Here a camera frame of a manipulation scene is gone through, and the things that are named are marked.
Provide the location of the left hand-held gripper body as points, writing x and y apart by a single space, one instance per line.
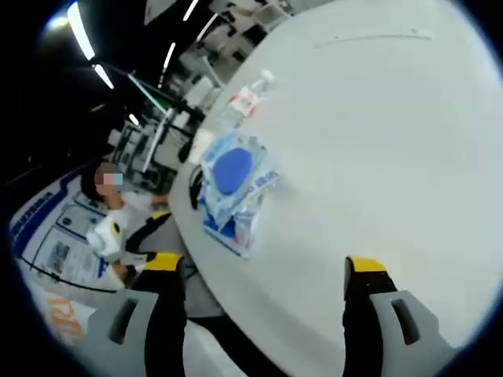
102 239

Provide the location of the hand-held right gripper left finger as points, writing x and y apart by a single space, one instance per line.
165 314

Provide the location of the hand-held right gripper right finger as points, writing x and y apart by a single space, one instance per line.
365 314

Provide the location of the blue white packet item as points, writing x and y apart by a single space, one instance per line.
240 237

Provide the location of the blue lid wipes packet item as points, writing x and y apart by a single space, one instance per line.
232 169

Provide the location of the clear bottle item red label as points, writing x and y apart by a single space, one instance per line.
245 100

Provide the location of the ceiling light strip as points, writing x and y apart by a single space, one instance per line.
80 31
190 9
167 63
134 119
103 75

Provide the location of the white table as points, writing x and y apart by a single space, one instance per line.
373 157

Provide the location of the background office furniture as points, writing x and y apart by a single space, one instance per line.
204 86

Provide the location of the blue white wall display board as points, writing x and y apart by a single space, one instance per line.
47 231

